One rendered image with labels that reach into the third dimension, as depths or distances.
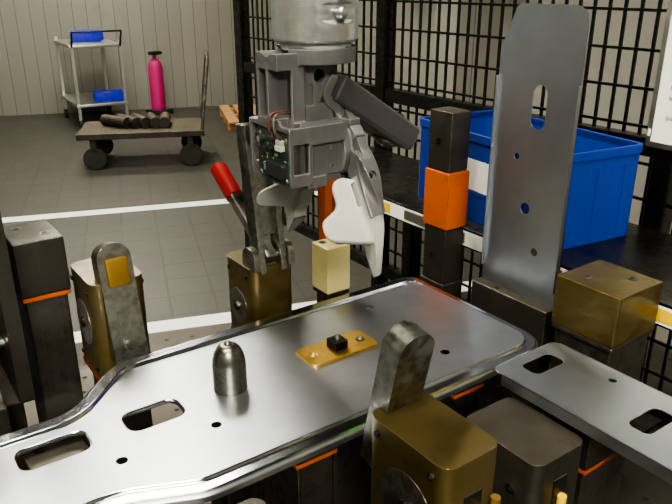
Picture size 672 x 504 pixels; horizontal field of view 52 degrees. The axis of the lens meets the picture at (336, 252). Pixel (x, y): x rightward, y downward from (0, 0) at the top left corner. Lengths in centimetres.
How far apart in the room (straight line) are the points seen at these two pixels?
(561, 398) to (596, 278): 17
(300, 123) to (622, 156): 52
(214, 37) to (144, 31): 76
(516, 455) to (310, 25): 40
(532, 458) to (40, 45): 787
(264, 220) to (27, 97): 760
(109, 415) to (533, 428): 39
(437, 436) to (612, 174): 55
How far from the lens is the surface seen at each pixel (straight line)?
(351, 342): 74
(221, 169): 88
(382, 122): 66
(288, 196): 71
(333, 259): 83
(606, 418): 68
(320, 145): 61
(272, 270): 82
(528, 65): 83
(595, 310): 79
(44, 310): 79
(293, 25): 60
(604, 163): 97
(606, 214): 101
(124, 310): 77
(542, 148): 83
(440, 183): 98
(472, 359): 73
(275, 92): 61
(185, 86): 831
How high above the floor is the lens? 136
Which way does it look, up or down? 21 degrees down
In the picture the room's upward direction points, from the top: straight up
